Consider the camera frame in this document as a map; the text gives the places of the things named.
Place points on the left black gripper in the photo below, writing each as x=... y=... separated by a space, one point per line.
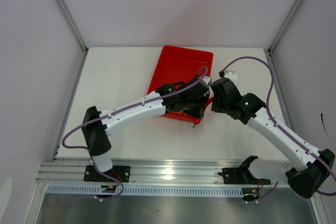
x=199 y=113

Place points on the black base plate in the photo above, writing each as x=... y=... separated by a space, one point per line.
x=121 y=173
x=241 y=175

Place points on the slotted cable duct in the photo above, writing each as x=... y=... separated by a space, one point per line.
x=139 y=190

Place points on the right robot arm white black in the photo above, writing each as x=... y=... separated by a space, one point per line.
x=310 y=165

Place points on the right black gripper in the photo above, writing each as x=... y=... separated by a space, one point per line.
x=214 y=108

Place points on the aluminium frame post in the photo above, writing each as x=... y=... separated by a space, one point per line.
x=294 y=10
x=72 y=25

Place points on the aluminium mounting rail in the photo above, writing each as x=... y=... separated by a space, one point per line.
x=142 y=172

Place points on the red chili pepper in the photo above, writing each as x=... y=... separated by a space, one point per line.
x=197 y=121

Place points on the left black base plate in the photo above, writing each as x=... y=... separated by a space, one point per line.
x=121 y=173

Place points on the right aluminium frame post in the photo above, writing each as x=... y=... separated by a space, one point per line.
x=294 y=10

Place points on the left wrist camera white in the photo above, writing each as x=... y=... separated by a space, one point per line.
x=207 y=80

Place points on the left aluminium frame post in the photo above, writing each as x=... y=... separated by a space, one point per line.
x=72 y=25

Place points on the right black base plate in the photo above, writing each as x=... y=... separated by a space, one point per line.
x=241 y=175

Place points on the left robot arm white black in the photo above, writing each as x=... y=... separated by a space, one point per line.
x=98 y=126

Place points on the red plastic tray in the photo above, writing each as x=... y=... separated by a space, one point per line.
x=179 y=64

